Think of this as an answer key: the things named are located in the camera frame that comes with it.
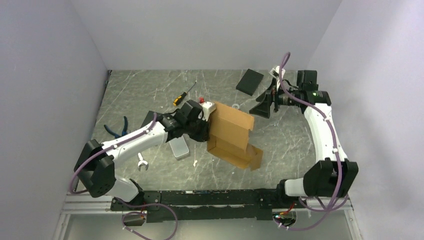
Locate blue handled pliers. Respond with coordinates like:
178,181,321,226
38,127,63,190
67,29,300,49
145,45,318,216
103,115,129,139

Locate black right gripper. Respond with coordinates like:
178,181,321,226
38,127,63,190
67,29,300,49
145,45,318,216
249,77,301,119

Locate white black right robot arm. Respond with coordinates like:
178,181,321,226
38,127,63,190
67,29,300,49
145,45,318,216
249,66,359,208

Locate brown cardboard box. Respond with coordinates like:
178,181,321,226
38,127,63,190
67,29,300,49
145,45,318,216
207,101,264,171

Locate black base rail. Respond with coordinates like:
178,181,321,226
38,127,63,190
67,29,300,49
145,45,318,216
110,188,301,223

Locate silver wrench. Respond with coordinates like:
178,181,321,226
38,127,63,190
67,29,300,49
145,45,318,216
137,152,149,172

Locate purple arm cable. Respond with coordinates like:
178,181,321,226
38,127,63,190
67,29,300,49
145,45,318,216
68,112,179,240
273,52,349,232

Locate white plastic case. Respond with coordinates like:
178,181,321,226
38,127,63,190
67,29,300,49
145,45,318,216
169,136,190,161

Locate black box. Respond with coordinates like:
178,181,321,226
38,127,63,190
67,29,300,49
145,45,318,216
140,110,162,128
235,69,264,96

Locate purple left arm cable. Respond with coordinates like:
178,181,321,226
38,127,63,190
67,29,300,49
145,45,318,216
68,112,179,240

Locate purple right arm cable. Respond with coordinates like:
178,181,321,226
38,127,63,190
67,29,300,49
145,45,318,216
273,52,349,232

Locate yellow black screwdriver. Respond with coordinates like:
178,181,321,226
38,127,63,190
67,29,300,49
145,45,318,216
172,80,197,107

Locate black box far right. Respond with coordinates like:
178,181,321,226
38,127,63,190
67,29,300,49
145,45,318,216
235,69,264,96

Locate aluminium frame rail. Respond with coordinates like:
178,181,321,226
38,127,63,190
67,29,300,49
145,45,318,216
52,193,112,240

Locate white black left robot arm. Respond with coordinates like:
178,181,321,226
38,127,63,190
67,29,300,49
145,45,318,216
72,100,216,210

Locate black box near left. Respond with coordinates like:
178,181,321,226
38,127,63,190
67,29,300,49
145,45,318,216
140,110,162,128

